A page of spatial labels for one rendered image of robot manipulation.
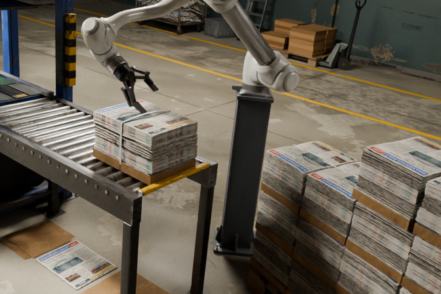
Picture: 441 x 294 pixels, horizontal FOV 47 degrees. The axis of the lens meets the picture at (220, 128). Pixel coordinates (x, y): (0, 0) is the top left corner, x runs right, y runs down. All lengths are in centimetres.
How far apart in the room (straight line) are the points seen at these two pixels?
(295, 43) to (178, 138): 660
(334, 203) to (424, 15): 687
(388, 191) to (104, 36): 132
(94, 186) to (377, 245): 119
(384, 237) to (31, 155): 162
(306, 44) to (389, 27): 146
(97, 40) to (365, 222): 135
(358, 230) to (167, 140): 88
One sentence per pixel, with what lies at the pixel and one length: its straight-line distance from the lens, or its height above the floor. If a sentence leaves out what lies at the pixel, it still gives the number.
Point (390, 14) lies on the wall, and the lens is 915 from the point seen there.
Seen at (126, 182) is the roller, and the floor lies 79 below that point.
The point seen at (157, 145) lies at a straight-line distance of 212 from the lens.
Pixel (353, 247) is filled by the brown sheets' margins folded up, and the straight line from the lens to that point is 231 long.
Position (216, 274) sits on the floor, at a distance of 305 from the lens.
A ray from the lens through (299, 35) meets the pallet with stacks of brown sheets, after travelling 865.
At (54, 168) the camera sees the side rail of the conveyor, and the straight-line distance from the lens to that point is 243.
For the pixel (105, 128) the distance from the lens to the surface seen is 230.
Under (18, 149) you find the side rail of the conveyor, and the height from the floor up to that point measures 75.
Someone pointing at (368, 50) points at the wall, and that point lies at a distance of 932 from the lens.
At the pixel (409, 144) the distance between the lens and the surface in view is 231.
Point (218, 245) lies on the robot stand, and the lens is 321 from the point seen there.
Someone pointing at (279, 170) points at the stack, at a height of 77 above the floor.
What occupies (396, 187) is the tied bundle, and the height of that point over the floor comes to 98.
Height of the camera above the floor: 180
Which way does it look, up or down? 20 degrees down
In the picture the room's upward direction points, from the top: 6 degrees clockwise
